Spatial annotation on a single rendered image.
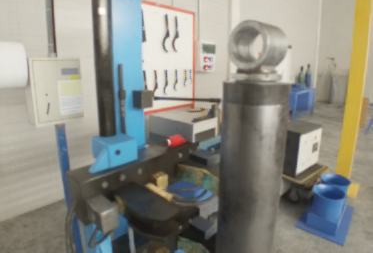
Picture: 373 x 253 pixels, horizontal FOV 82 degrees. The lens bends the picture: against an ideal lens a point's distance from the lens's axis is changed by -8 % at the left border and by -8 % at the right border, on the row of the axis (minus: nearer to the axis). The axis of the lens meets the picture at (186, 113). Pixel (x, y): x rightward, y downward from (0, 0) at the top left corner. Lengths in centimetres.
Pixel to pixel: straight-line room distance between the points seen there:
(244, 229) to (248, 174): 20
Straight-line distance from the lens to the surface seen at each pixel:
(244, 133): 69
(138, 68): 130
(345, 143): 332
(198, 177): 124
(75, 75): 159
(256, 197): 77
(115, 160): 109
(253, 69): 72
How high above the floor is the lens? 152
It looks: 12 degrees down
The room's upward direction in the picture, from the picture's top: straight up
